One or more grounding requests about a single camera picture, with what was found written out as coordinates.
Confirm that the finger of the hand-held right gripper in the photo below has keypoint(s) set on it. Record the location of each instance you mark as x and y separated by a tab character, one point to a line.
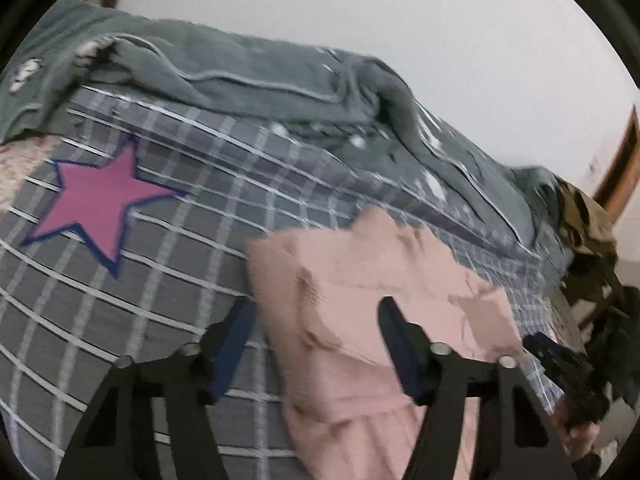
542	347

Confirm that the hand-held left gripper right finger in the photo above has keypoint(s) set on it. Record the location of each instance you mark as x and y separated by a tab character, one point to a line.
401	351

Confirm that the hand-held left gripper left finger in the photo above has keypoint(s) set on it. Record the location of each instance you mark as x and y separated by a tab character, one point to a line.
234	341

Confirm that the pink small garment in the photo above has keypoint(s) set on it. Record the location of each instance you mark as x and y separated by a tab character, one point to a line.
360	310

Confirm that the person's right hand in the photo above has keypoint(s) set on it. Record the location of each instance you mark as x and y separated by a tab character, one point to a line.
575	435

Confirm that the dark cloth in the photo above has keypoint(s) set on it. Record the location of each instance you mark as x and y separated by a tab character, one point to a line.
617	340

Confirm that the grey plaid star bed sheet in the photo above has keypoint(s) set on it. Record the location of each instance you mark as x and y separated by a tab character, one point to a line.
165	260

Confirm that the camouflage cloth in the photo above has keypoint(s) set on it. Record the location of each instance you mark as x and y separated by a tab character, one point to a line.
585	220

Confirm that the grey fleece blanket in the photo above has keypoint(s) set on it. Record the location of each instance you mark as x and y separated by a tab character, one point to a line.
280	75

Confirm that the floral white cloth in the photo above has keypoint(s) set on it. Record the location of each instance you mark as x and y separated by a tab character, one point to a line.
17	165

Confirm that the brown wooden door frame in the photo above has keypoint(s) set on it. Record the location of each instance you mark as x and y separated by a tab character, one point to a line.
622	160

